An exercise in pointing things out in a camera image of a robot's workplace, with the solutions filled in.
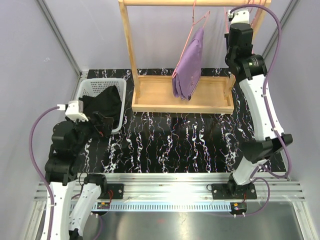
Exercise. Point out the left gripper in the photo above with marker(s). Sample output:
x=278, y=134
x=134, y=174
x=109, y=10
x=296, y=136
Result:
x=105, y=127

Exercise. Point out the black trousers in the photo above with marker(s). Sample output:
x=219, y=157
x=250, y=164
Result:
x=108, y=103

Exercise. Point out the purple trousers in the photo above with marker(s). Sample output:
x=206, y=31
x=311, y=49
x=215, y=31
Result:
x=188, y=72

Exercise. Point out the pink hanger of black trousers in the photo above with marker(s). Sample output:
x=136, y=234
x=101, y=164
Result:
x=226, y=20

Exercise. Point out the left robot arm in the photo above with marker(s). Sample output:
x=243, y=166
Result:
x=69, y=137

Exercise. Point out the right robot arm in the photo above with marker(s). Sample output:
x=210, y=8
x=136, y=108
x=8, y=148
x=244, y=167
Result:
x=250, y=73

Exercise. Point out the empty pink hanger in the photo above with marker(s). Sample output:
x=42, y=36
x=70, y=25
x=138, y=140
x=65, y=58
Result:
x=262, y=3

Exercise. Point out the white plastic basket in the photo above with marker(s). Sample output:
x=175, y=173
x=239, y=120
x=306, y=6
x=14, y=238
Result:
x=94, y=86

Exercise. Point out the black marble pattern mat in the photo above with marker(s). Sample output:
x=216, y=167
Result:
x=169, y=142

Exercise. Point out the wooden clothes rack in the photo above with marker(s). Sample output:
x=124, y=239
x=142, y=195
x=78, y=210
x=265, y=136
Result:
x=213, y=94

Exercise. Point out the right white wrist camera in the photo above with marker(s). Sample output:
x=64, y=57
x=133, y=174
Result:
x=241, y=16

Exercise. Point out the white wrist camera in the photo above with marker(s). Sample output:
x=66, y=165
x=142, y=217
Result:
x=241, y=16
x=74, y=111

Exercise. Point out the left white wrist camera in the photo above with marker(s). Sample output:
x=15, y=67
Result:
x=74, y=111

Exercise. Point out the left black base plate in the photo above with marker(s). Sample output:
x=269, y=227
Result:
x=115, y=191

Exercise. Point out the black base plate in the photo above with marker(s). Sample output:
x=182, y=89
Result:
x=220, y=191
x=115, y=191

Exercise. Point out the aluminium mounting rail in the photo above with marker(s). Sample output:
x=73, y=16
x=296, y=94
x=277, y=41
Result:
x=181, y=192

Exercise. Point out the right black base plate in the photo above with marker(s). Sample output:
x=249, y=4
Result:
x=220, y=191

